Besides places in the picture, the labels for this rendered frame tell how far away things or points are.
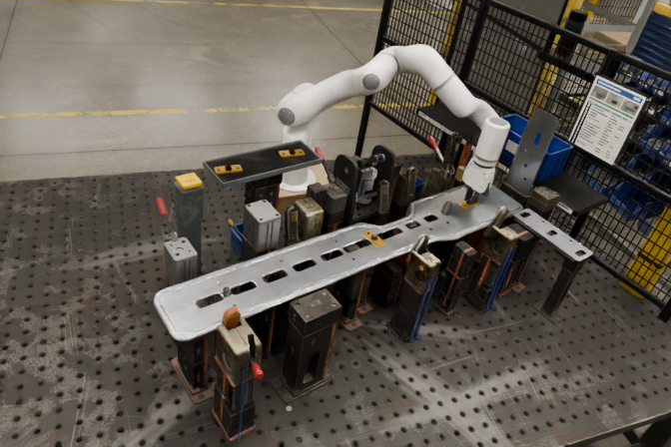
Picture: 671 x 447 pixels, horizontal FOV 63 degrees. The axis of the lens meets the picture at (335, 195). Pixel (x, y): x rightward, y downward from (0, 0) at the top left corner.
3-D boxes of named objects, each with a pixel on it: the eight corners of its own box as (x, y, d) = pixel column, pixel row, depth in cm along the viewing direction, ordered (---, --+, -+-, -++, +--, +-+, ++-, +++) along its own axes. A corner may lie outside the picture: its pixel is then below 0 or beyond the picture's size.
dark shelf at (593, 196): (574, 219, 207) (577, 212, 205) (414, 113, 262) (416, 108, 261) (605, 204, 219) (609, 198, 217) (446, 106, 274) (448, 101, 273)
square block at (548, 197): (517, 270, 224) (549, 200, 204) (501, 258, 229) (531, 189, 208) (528, 264, 228) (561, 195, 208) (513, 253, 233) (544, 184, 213)
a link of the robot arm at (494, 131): (476, 145, 197) (472, 156, 190) (487, 112, 190) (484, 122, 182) (499, 152, 195) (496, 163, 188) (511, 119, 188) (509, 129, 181)
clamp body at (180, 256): (174, 352, 168) (171, 264, 147) (160, 327, 175) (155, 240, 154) (203, 340, 173) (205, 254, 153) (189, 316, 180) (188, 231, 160)
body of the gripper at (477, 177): (466, 155, 195) (458, 181, 201) (488, 169, 188) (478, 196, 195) (480, 150, 199) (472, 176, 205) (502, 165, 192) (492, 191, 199)
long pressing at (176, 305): (181, 353, 133) (181, 349, 133) (147, 294, 147) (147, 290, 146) (526, 210, 209) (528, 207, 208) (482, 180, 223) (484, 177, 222)
